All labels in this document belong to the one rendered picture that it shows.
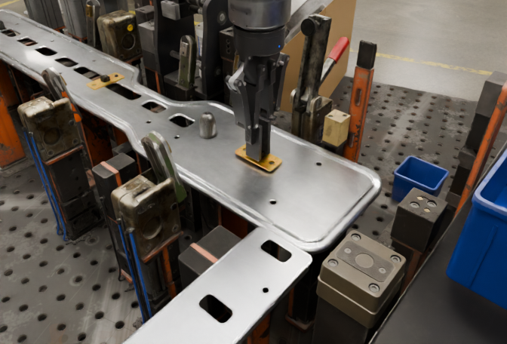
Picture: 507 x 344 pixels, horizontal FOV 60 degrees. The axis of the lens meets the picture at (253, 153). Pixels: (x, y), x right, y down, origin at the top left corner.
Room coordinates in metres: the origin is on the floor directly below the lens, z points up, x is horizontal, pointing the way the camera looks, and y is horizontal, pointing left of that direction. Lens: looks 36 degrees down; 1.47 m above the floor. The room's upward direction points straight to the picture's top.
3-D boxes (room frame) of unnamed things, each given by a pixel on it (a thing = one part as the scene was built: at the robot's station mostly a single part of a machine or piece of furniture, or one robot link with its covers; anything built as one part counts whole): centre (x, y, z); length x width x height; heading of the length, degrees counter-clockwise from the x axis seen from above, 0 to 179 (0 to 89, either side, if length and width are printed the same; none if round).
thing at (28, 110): (0.75, 0.41, 0.87); 0.12 x 0.09 x 0.35; 140
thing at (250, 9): (0.62, -0.01, 1.28); 0.09 x 0.09 x 0.06
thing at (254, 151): (0.61, 0.00, 1.05); 0.03 x 0.01 x 0.07; 50
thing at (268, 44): (0.62, -0.01, 1.20); 0.08 x 0.07 x 0.09; 140
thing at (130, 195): (0.50, 0.17, 0.87); 0.12 x 0.09 x 0.35; 140
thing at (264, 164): (0.62, -0.01, 1.01); 0.08 x 0.04 x 0.01; 50
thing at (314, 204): (0.93, 0.37, 1.00); 1.38 x 0.22 x 0.02; 50
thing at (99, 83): (0.92, 0.35, 1.01); 0.08 x 0.04 x 0.01; 139
